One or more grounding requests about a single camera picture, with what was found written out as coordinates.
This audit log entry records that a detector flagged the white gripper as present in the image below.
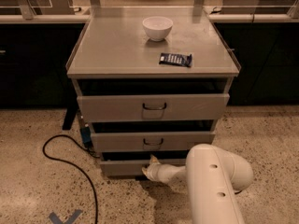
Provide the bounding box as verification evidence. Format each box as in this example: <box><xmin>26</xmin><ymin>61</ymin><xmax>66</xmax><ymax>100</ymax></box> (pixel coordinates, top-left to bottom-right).
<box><xmin>142</xmin><ymin>155</ymin><xmax>170</xmax><ymax>183</ymax></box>

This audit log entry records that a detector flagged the grey bottom drawer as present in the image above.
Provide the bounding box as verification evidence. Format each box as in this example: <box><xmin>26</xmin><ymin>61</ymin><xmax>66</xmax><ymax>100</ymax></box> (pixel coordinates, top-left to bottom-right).
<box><xmin>99</xmin><ymin>156</ymin><xmax>188</xmax><ymax>177</ymax></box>

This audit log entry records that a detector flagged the grey drawer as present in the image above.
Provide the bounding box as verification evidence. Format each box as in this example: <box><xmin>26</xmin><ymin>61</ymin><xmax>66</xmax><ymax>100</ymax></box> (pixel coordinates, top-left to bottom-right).
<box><xmin>91</xmin><ymin>132</ymin><xmax>215</xmax><ymax>152</ymax></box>
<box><xmin>78</xmin><ymin>94</ymin><xmax>229</xmax><ymax>122</ymax></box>
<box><xmin>99</xmin><ymin>156</ymin><xmax>188</xmax><ymax>177</ymax></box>

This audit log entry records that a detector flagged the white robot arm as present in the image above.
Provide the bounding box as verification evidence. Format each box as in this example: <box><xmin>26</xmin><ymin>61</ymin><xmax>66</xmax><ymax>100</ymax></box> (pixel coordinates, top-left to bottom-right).
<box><xmin>142</xmin><ymin>144</ymin><xmax>253</xmax><ymax>224</ymax></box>

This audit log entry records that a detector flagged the grey middle drawer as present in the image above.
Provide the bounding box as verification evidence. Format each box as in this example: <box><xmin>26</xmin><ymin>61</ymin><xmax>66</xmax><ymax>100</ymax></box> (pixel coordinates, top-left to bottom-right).
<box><xmin>91</xmin><ymin>132</ymin><xmax>215</xmax><ymax>152</ymax></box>

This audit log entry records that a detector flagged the grey drawer cabinet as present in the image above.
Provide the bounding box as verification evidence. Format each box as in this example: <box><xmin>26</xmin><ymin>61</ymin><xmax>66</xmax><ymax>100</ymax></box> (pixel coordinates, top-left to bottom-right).
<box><xmin>67</xmin><ymin>7</ymin><xmax>239</xmax><ymax>166</ymax></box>

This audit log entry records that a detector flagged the grey top drawer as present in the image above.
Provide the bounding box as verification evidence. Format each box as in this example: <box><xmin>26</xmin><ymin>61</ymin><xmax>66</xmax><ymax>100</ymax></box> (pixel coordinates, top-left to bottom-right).
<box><xmin>78</xmin><ymin>94</ymin><xmax>229</xmax><ymax>122</ymax></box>

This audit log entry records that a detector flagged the blue power adapter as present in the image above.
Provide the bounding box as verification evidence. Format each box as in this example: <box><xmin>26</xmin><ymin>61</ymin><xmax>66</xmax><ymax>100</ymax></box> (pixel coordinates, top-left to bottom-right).
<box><xmin>80</xmin><ymin>127</ymin><xmax>93</xmax><ymax>148</ymax></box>

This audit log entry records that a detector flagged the dark blue snack packet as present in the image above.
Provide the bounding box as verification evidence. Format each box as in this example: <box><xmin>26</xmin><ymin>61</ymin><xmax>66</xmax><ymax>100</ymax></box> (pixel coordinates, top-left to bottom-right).
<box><xmin>159</xmin><ymin>53</ymin><xmax>192</xmax><ymax>67</ymax></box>

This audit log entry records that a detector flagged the white ceramic bowl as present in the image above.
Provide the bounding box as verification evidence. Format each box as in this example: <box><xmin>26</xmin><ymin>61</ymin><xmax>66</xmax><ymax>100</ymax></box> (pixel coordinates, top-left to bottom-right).
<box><xmin>142</xmin><ymin>16</ymin><xmax>173</xmax><ymax>41</ymax></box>

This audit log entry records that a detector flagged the black cable left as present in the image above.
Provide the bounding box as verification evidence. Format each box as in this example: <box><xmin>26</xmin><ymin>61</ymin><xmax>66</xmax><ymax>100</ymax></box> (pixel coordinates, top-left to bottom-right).
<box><xmin>42</xmin><ymin>134</ymin><xmax>101</xmax><ymax>224</ymax></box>

